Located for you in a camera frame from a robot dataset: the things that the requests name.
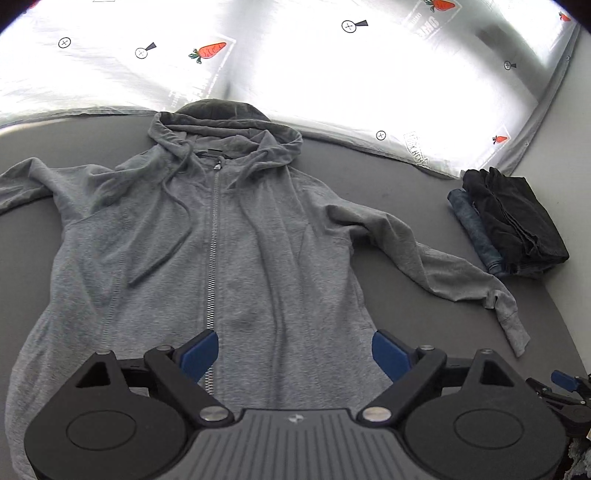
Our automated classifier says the grey zip hoodie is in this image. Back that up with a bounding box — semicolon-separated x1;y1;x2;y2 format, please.
1;100;529;479

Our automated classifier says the black folded garment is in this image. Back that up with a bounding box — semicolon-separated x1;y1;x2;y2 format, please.
463;167;570;278

